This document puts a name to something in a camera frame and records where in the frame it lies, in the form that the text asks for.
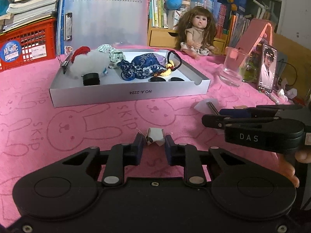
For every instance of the black round container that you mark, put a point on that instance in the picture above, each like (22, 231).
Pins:
(91, 79)

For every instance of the white fluffy pompom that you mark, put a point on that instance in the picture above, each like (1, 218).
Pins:
(92, 62)

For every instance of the red crochet scrunchie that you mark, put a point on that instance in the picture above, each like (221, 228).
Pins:
(80, 51)

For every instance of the stack of books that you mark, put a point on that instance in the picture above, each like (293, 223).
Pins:
(17, 13)

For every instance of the row of upright books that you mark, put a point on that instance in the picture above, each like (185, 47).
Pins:
(221, 9)

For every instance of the blue floral fabric pouch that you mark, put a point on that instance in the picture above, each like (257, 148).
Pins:
(141, 67)

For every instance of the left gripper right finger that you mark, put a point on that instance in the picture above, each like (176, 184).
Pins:
(186, 156)

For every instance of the purple plush toy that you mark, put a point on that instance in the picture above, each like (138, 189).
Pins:
(161, 59)

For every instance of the white paper with clip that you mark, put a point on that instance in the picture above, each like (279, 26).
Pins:
(208, 106)

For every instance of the green checked scrunchie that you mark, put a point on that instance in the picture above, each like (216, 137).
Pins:
(114, 54)

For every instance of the red plastic basket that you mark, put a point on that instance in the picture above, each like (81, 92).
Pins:
(28, 44)

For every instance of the black round lid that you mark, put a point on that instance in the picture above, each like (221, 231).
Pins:
(157, 79)
(176, 79)

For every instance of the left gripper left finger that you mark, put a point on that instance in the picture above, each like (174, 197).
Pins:
(118, 157)

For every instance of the small white paper toy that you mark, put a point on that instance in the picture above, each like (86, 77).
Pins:
(155, 135)

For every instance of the wooden desk drawer organizer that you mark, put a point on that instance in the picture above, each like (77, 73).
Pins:
(167, 39)

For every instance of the black binder clip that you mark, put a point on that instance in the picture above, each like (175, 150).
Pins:
(64, 63)

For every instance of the clear glass cup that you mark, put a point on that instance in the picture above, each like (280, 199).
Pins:
(234, 67)

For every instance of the blue plush ball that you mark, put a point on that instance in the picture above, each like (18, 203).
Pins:
(173, 4)

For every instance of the long haired baby doll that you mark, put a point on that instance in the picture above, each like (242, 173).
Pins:
(196, 31)

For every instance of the person right hand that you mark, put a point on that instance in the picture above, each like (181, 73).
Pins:
(288, 170)

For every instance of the grey cardboard box tray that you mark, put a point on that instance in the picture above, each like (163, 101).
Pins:
(68, 91)

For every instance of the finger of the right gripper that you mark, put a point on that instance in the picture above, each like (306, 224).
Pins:
(220, 122)
(249, 112)

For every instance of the translucent clipboard folder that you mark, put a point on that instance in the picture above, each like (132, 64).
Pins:
(95, 22)

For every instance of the smartphone with video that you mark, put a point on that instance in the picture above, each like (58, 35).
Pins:
(267, 69)

